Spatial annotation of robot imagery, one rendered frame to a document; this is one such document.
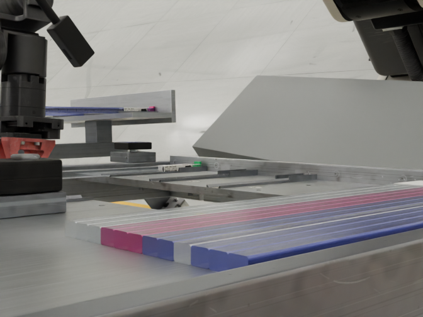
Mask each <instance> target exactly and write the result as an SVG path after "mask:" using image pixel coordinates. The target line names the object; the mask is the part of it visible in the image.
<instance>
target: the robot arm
mask: <svg viewBox="0 0 423 317"><path fill-rule="evenodd" d="M49 23H51V21H50V20H49V18H48V17H47V15H46V14H45V13H44V12H43V10H42V9H41V7H40V6H39V5H38V3H37V2H36V1H35V0H0V70H1V93H0V159H11V155H12V154H18V150H23V151H24V152H25V153H34V154H39V155H40V157H42V158H48V157H49V155H50V153H51V152H52V150H53V149H54V146H55V140H56V139H60V130H63V129H64V120H63V119H55V118H46V117H45V105H46V86H47V79H46V77H47V48H48V40H47V39H45V37H44V36H39V34H38V33H35V32H36V31H38V30H40V29H42V28H43V27H45V26H47V25H48V24H49Z"/></svg>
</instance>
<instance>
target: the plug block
mask: <svg viewBox="0 0 423 317"><path fill-rule="evenodd" d="M59 18H60V21H59V22H58V23H56V24H54V25H53V24H51V25H50V26H49V27H48V28H47V32H48V34H49V35H50V36H51V37H52V39H53V40H54V42H55V43H56V44H57V46H58V47H59V48H60V49H61V51H62V53H63V54H64V55H65V56H66V58H67V59H68V61H69V62H70V63H71V64H72V66H73V67H82V66H83V65H84V64H85V63H86V62H87V61H88V60H89V59H90V58H91V57H92V56H93V55H94V51H93V49H92V48H91V46H90V45H89V43H88V42H87V41H86V39H85V38H84V37H83V35H82V34H81V32H80V31H79V30H78V28H77V27H76V25H75V24H74V23H73V21H72V20H71V19H70V17H69V16H68V15H65V16H60V17H59Z"/></svg>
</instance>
